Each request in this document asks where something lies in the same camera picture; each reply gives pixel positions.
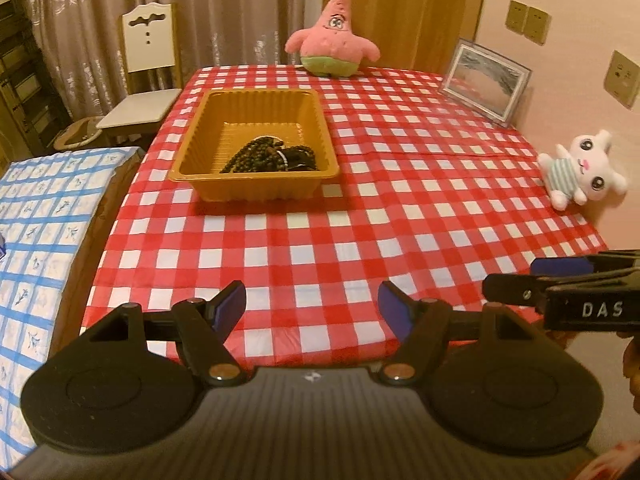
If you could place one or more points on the white bunny plush toy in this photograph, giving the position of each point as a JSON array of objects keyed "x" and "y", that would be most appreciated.
[{"x": 585, "y": 167}]

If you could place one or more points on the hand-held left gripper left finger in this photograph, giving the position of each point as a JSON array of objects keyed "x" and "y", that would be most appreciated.
[{"x": 227, "y": 305}]

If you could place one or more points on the grey patterned curtain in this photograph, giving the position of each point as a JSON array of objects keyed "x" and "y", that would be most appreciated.
[{"x": 225, "y": 10}]

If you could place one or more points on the black bangle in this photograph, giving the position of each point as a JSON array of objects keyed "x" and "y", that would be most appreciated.
[{"x": 302, "y": 161}]

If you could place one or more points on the pink starfish plush toy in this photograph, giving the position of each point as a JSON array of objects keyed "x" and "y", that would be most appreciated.
[{"x": 332, "y": 40}]

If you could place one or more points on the yellow plastic tray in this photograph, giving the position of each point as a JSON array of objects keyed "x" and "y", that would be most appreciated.
[{"x": 250, "y": 125}]

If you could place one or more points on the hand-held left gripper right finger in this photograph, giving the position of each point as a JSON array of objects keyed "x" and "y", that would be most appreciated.
[{"x": 397, "y": 307}]

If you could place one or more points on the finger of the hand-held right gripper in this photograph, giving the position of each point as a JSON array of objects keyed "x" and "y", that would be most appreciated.
[
  {"x": 557, "y": 266},
  {"x": 510, "y": 287}
]

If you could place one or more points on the blue checked cloth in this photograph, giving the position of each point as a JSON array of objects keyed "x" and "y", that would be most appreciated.
[{"x": 35, "y": 270}]

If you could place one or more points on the wooden door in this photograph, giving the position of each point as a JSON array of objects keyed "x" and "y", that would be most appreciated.
[{"x": 410, "y": 5}]

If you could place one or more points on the person's right hand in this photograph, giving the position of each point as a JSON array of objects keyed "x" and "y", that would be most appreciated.
[{"x": 632, "y": 360}]

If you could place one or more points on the red checked tablecloth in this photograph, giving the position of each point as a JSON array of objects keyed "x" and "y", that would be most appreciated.
[{"x": 375, "y": 240}]

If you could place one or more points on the glass picture frame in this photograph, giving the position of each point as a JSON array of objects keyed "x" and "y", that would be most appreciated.
[{"x": 485, "y": 82}]

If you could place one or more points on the dark folding rack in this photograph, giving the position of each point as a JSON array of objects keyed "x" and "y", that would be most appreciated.
[{"x": 22, "y": 85}]

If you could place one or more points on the beige wall socket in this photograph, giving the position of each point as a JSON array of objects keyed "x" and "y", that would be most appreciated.
[{"x": 624, "y": 80}]

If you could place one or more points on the white wooden chair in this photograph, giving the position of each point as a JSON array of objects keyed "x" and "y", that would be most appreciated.
[{"x": 147, "y": 45}]

